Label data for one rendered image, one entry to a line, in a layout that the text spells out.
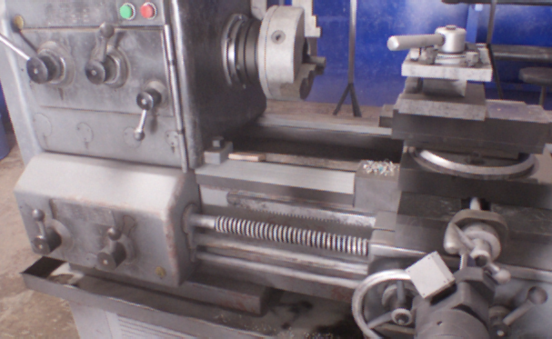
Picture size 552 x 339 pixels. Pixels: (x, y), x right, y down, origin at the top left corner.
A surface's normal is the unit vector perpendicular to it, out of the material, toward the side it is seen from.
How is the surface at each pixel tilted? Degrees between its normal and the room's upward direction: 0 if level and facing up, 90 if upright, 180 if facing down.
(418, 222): 90
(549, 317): 90
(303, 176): 35
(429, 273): 71
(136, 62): 90
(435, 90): 90
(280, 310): 0
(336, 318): 0
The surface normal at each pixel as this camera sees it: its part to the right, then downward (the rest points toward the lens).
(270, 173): -0.22, -0.49
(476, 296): 0.59, -0.61
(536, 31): -0.33, 0.42
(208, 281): -0.04, -0.90
